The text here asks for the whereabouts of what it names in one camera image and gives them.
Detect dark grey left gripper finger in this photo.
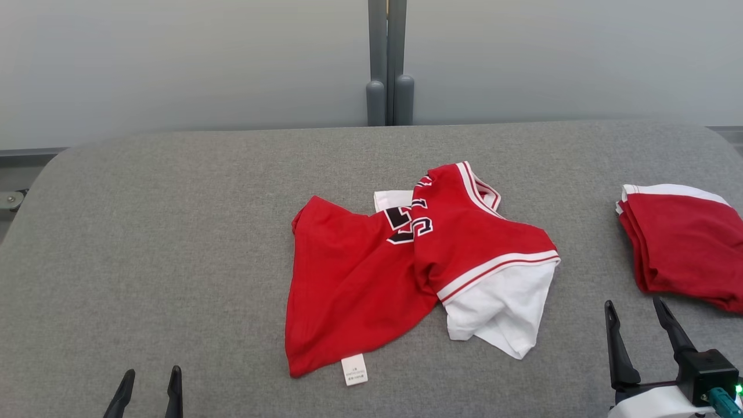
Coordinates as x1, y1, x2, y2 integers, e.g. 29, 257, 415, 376
103, 369, 136, 418
165, 366, 183, 418

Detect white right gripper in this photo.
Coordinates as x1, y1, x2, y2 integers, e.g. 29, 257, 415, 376
604, 297, 717, 418

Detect red shorts with white stripes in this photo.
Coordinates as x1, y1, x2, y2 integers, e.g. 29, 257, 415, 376
615, 184, 743, 315

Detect red jersey with white sleeves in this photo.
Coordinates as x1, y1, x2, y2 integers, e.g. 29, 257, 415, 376
284, 161, 561, 387

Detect teal right camera connector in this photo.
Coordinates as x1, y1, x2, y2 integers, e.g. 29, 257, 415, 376
708, 386, 743, 418

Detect grey partition post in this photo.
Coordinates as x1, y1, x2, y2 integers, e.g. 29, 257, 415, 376
366, 0, 388, 127
387, 0, 416, 127

